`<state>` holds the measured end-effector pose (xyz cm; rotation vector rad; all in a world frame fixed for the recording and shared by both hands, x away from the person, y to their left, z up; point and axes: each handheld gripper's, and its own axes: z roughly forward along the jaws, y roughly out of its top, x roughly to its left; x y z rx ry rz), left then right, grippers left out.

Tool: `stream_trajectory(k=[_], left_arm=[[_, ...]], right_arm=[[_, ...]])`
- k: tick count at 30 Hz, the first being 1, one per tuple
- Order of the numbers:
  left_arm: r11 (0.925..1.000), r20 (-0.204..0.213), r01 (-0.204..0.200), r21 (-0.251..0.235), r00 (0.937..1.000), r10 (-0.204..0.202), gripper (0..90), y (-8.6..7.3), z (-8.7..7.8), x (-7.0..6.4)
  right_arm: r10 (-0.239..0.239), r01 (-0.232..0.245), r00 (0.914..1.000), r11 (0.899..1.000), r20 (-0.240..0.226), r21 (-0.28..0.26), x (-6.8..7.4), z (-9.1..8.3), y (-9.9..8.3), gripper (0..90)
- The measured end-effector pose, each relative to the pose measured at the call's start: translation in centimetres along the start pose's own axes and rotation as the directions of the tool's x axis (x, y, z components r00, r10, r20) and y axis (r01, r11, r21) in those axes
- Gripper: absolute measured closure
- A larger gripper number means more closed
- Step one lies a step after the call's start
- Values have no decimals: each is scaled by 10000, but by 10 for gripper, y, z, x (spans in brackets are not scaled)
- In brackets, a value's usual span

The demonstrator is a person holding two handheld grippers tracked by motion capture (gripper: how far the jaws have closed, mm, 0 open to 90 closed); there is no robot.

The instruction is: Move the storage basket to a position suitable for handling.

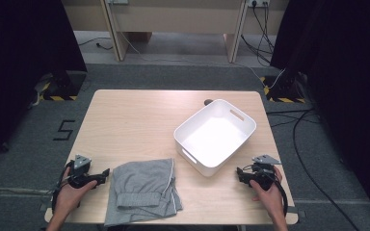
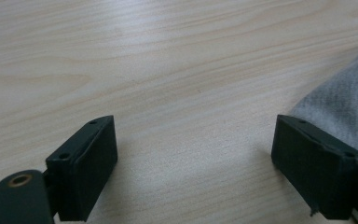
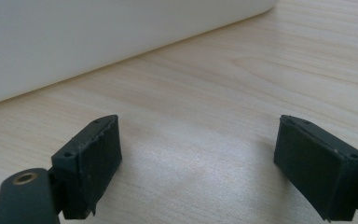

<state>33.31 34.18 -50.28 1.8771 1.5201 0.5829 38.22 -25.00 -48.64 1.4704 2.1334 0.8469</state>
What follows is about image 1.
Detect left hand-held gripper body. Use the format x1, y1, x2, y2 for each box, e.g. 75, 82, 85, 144
65, 154, 93, 190

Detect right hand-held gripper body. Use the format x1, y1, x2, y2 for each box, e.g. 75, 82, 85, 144
242, 154, 283, 192

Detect white plastic basket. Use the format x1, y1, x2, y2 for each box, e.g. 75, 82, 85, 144
172, 98, 257, 178

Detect grey pants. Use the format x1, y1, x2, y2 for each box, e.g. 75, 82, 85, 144
104, 158, 184, 227

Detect person's left hand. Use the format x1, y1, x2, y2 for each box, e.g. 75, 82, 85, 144
52, 167, 98, 219

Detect person's right hand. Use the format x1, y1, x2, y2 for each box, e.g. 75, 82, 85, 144
250, 166, 285, 222

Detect stand base with striped tape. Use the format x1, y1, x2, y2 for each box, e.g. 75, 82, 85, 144
259, 74, 306, 104
33, 70, 88, 102

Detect black curtain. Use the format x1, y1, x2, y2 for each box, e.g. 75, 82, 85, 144
269, 0, 370, 222
0, 0, 88, 169

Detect beige desk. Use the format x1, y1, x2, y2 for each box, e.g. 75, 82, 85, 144
61, 0, 291, 64

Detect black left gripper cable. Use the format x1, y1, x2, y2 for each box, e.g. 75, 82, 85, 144
50, 161, 75, 215

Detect long black floor cable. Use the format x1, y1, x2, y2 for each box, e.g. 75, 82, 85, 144
265, 108, 362, 231

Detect black cables from socket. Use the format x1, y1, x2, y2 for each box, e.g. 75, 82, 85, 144
240, 0, 276, 67

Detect white wall socket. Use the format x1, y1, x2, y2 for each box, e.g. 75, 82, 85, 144
247, 0, 271, 8

